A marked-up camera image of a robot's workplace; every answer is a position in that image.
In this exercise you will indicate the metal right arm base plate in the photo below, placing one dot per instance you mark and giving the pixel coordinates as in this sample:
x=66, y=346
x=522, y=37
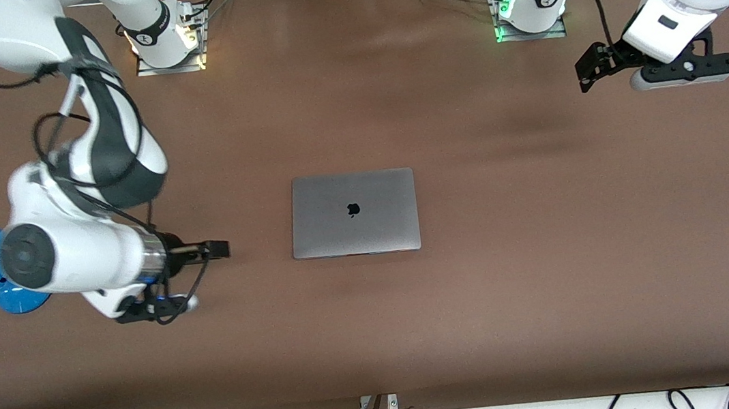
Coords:
x=184, y=67

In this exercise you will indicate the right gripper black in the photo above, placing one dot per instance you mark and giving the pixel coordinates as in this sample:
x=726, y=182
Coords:
x=172, y=254

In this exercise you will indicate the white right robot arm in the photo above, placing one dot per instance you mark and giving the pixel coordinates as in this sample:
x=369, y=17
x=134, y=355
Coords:
x=82, y=254

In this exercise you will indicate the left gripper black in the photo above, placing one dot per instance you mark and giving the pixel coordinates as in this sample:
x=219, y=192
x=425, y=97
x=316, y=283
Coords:
x=613, y=55

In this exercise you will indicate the silver grey laptop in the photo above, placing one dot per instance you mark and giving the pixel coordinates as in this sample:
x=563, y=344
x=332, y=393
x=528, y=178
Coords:
x=374, y=231

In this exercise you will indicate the silver table edge bracket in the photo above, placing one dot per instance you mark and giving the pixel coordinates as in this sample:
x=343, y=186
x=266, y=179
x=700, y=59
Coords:
x=393, y=403

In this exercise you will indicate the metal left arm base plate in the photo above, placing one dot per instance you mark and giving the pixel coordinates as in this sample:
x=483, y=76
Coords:
x=544, y=34

